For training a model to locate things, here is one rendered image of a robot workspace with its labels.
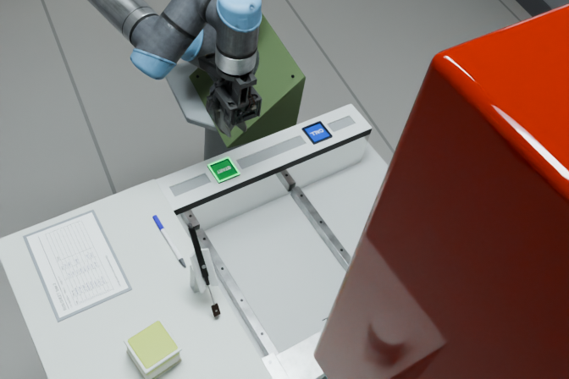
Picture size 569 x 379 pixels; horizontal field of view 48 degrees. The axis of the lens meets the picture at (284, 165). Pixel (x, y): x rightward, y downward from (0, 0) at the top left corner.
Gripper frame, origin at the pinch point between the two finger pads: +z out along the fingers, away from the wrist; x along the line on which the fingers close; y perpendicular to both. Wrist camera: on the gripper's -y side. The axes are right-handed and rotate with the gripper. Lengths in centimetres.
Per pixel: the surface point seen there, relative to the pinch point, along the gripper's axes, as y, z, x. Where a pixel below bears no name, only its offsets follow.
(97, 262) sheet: 10.4, 13.8, -33.8
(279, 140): -1.3, 14.7, 16.4
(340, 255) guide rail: 27.6, 25.7, 17.0
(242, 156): -0.9, 14.7, 5.9
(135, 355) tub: 34.1, 7.4, -35.7
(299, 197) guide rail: 9.2, 25.7, 17.1
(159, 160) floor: -79, 111, 17
